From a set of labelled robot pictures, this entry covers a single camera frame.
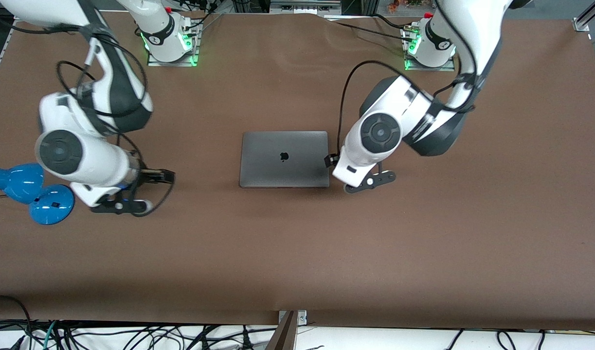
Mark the silver grey laptop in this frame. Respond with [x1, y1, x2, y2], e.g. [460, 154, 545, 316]
[239, 131, 330, 188]

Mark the glossy blue desk lamp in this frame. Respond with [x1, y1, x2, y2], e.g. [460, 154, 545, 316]
[0, 164, 75, 225]

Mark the aluminium profile bar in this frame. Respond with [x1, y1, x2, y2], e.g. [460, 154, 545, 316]
[572, 0, 595, 32]

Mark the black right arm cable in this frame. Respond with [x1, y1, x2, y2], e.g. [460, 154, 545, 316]
[56, 24, 176, 217]

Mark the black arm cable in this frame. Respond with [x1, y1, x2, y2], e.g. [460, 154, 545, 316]
[325, 0, 478, 168]
[56, 24, 176, 217]

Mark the black right camera mount bracket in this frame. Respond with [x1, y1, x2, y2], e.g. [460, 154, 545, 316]
[90, 198, 137, 215]

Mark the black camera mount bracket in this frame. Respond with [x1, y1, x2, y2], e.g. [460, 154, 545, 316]
[355, 163, 397, 193]
[90, 198, 137, 215]

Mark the black left camera mount bracket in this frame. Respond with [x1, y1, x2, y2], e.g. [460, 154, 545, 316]
[355, 163, 397, 193]

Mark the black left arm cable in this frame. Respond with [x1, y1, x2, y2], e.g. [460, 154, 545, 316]
[325, 0, 478, 168]

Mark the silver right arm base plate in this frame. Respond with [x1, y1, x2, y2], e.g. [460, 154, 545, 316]
[146, 22, 200, 67]

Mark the black base power cable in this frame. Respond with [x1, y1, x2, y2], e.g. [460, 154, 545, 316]
[326, 14, 411, 42]

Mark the aluminium frame beam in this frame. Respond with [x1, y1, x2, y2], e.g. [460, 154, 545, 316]
[270, 0, 342, 14]

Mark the metal table clamp bracket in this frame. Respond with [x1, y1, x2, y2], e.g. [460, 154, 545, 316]
[278, 310, 307, 325]

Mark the brown wooden post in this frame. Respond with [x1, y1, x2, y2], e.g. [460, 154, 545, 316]
[266, 311, 298, 350]

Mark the teal floor cable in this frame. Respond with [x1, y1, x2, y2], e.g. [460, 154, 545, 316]
[42, 320, 60, 350]

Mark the silver table edge rail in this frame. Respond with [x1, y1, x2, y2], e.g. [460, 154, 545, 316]
[0, 19, 17, 98]

